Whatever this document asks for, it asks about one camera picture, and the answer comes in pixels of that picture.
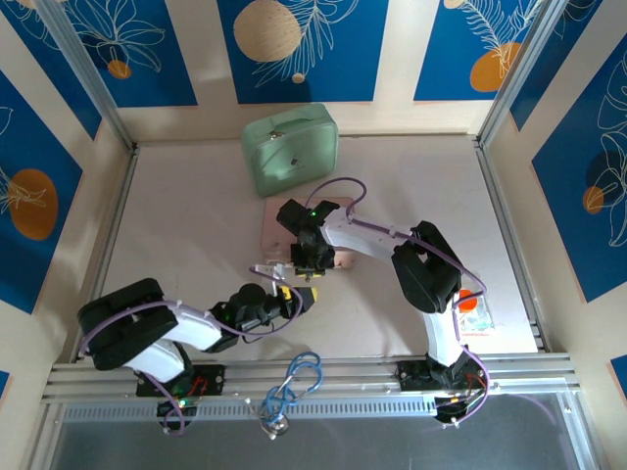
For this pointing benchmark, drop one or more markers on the pink box with couple print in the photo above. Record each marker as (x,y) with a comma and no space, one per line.
(272,240)

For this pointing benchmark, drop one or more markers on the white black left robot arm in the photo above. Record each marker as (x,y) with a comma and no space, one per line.
(196,330)

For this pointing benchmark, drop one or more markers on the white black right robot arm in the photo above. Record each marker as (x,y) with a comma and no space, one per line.
(362,240)

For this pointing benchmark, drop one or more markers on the mint green zip case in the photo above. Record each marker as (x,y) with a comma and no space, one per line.
(289,152)

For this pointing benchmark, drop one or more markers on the printed paper card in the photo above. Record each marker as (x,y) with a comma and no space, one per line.
(477,320)

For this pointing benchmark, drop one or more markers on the grey metal sheet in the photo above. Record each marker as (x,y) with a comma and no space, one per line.
(392,445)

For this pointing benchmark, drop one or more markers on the aluminium frame rail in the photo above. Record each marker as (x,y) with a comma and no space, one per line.
(343,377)

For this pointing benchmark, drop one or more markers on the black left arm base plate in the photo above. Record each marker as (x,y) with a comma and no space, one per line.
(215,379)

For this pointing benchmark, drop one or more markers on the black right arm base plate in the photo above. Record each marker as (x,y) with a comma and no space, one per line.
(411,377)

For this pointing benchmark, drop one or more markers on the aluminium side rail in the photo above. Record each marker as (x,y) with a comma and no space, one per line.
(511,245)
(119,210)

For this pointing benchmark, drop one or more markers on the aluminium frame post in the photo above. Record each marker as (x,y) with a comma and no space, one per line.
(523,68)
(85,68)

